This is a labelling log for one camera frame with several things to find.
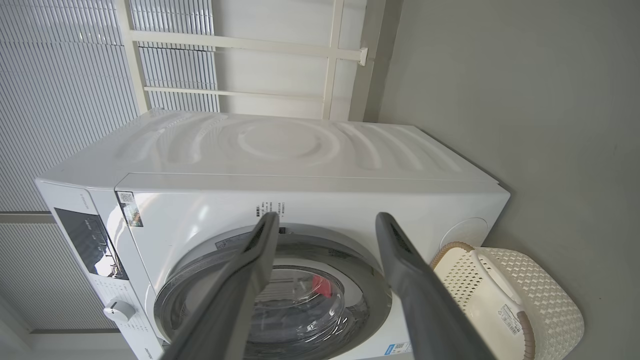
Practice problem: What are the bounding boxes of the white barcode label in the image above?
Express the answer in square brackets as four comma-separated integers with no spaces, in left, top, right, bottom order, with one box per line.
[497,304,523,337]

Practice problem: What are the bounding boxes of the white front-load washing machine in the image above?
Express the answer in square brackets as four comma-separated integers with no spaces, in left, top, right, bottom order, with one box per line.
[35,107,511,360]

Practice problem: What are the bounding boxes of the white metal railing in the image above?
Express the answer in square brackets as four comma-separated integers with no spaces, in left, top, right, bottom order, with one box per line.
[114,0,369,121]

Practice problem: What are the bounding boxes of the dark appliance control panel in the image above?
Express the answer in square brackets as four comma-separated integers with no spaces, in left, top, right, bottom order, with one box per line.
[54,207,128,280]

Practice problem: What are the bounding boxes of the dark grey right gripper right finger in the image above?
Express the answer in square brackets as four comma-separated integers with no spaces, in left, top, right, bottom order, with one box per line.
[375,212,497,360]

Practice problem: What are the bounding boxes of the blue energy label sticker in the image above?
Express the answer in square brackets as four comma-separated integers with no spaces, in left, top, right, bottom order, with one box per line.
[384,341,413,357]

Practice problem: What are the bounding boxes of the dark washing machine door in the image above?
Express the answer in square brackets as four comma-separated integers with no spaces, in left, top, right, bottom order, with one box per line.
[154,235,393,360]

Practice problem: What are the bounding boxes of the red and white garment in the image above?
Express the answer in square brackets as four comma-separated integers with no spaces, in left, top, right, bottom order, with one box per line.
[311,274,333,300]

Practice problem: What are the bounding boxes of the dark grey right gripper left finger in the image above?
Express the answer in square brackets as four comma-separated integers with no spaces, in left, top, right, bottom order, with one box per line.
[160,212,280,360]

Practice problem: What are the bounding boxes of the dark QR code sticker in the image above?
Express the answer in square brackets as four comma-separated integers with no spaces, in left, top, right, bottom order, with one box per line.
[116,191,144,228]

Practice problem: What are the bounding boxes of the cream perforated laundry basket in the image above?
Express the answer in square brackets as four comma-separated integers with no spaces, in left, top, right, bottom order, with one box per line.
[430,242,585,360]

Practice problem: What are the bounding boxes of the white washing machine dial knob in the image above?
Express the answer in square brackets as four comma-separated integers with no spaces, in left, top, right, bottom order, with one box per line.
[103,299,136,323]

